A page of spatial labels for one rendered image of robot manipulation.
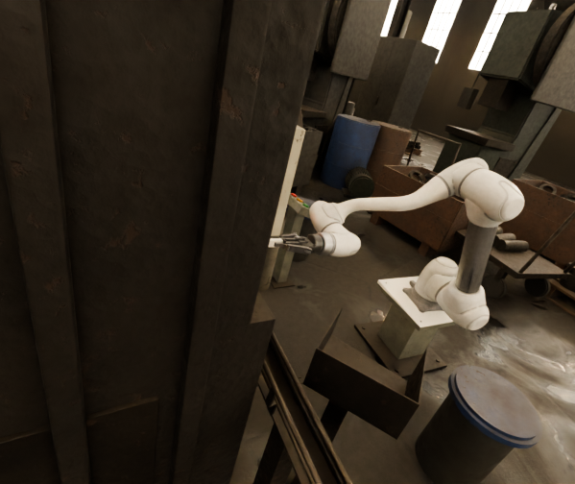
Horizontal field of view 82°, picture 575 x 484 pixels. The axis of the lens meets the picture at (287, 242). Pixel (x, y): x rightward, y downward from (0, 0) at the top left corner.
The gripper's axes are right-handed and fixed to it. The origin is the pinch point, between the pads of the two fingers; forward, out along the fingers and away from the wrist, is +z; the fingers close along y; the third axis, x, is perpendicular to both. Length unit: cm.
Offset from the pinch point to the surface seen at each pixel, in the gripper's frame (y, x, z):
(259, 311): -45, 10, 29
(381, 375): -52, -14, -16
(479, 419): -69, -28, -57
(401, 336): -13, -51, -93
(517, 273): 1, -23, -227
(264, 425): -25, -74, -8
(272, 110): -48, 48, 40
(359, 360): -45.5, -13.5, -11.9
